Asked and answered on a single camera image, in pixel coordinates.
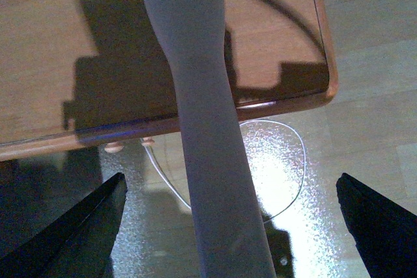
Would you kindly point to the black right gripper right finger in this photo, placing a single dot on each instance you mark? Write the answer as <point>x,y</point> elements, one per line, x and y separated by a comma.
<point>384,232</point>

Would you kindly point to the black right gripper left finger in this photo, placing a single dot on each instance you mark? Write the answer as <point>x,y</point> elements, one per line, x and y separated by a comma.
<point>79,243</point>

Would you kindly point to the beige hand brush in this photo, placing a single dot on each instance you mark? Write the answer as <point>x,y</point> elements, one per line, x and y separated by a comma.
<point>229,230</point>

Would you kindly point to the wooden nightstand cabinet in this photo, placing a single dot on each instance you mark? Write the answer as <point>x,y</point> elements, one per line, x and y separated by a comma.
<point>77,73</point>

